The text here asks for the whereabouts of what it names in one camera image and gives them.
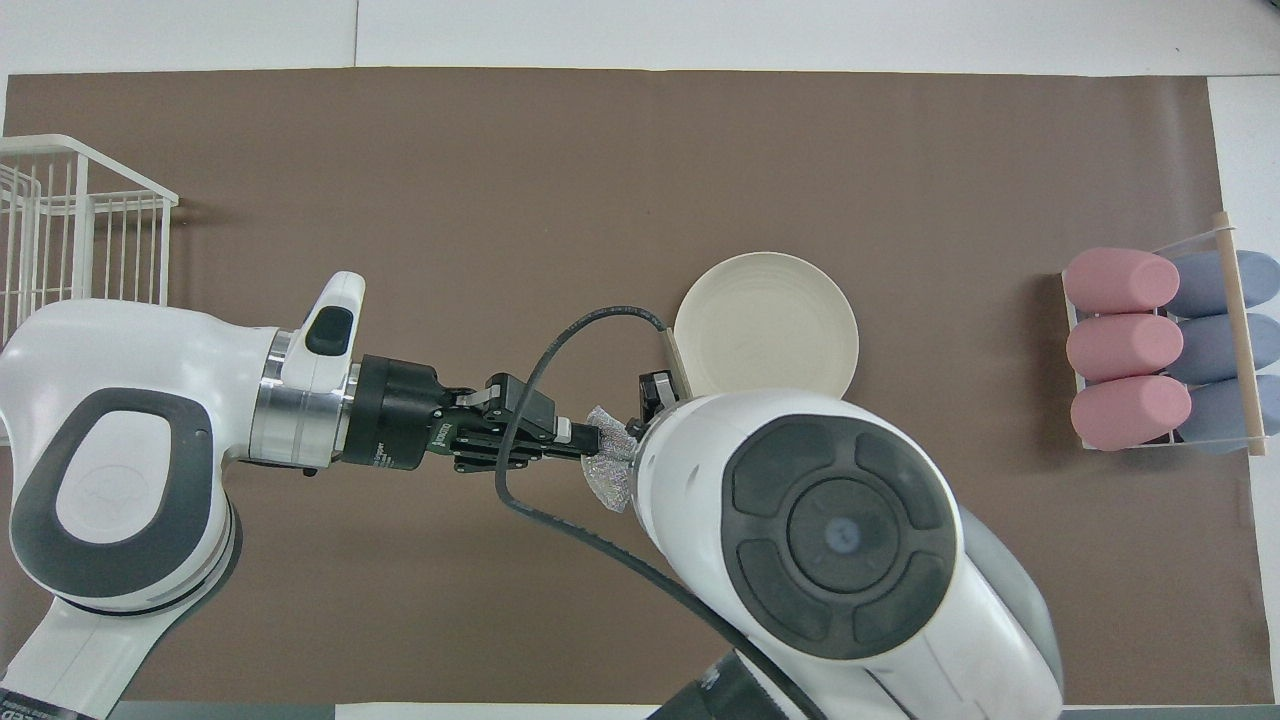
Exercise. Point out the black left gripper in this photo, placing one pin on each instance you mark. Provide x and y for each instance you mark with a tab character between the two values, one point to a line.
395	415

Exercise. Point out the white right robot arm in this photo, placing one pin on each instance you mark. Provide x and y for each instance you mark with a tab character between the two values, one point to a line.
850	540

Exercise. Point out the pink plastic cup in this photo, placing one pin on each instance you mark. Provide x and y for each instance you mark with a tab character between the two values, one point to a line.
1110	280
1120	412
1110	348

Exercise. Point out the white cup rack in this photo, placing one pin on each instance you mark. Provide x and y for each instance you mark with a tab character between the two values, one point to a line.
1240	340

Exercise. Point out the blue plastic cup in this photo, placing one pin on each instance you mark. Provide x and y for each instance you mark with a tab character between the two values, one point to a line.
1210	348
1215	415
1205	283

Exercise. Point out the brown table mat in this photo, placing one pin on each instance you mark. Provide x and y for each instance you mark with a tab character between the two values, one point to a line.
500	200

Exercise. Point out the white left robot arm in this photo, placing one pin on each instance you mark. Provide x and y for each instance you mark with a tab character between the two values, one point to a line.
120	400

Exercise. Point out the silver mesh sponge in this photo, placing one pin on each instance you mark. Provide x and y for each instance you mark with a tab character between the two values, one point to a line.
612	480

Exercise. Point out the cream round plate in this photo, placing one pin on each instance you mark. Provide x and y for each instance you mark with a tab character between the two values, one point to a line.
770	320

